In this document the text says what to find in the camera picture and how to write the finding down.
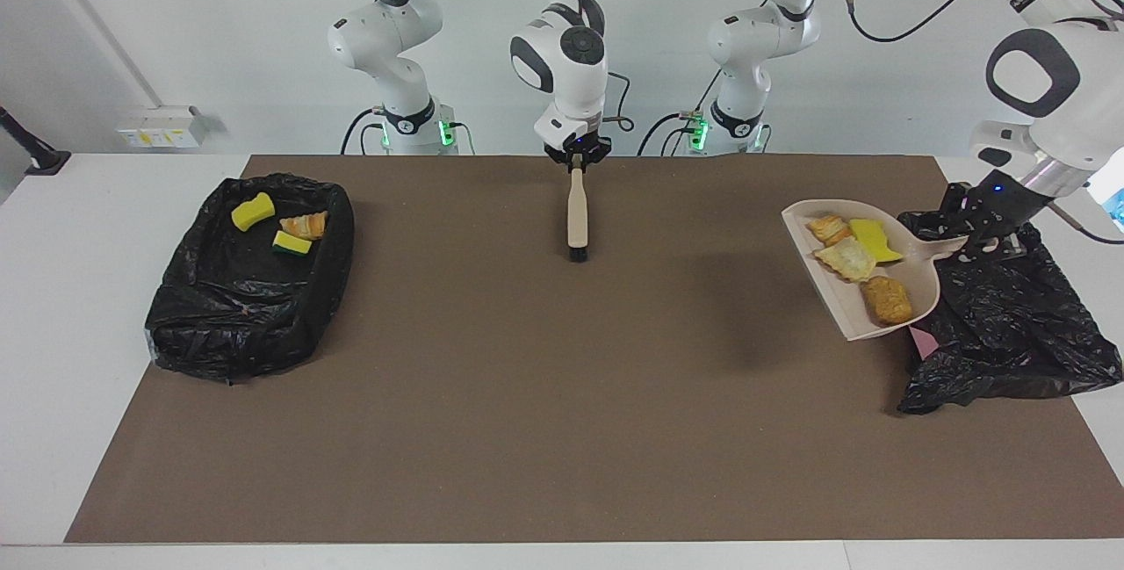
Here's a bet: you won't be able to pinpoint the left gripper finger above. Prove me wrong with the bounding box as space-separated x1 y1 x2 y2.
935 185 989 242
966 223 1028 259

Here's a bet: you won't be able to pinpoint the beige hand brush black bristles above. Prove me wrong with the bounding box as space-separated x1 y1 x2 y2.
566 164 591 263

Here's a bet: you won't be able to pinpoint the beige plastic dustpan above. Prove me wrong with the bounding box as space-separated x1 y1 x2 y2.
782 198 971 342

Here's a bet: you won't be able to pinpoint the notched yellow sponge piece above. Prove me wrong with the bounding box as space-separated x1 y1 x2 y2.
847 217 904 264

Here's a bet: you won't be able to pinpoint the brown bread roll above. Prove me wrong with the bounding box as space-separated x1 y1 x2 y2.
860 276 915 328

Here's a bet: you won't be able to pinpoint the pale pastry piece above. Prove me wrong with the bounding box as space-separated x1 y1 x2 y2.
807 213 849 247
812 236 878 284

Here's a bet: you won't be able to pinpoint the orange striped croissant piece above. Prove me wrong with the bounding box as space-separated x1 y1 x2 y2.
279 210 330 242

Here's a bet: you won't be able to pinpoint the kidney shaped yellow sponge piece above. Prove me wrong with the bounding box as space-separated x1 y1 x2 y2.
231 192 277 234

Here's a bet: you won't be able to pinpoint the crumpled black trash bag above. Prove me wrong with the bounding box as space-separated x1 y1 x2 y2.
896 208 1124 417

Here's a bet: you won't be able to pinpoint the black bag lined open bin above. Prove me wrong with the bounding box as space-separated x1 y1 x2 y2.
143 171 357 385

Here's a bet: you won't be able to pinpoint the brown table mat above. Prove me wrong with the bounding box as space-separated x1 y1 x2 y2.
64 155 1124 545

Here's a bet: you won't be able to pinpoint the black stand foot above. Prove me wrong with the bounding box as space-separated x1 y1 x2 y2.
0 105 72 177

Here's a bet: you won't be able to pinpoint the black left base cable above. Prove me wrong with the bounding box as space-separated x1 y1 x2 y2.
637 69 723 156

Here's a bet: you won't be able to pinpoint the black base cable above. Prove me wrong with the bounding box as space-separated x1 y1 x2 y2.
340 108 380 156
637 69 723 156

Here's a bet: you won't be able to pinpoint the black right base cable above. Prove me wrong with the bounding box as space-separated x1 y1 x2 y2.
340 108 380 156

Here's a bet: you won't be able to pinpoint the white wall power socket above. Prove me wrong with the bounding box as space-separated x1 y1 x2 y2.
117 106 212 149

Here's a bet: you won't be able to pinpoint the white wall cable duct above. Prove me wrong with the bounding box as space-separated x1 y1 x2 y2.
33 0 163 110

